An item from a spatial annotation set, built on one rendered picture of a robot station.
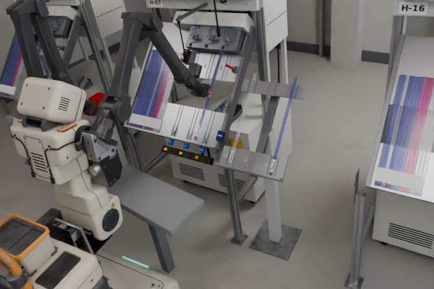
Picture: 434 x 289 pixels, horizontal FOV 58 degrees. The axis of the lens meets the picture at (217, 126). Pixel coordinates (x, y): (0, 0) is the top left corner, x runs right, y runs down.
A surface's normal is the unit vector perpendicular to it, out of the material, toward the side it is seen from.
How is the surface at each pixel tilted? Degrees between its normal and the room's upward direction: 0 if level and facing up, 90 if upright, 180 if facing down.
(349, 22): 90
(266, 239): 0
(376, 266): 0
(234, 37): 45
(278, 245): 0
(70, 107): 90
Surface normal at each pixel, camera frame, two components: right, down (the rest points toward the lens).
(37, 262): 0.87, 0.18
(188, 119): -0.46, -0.24
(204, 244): -0.14, -0.84
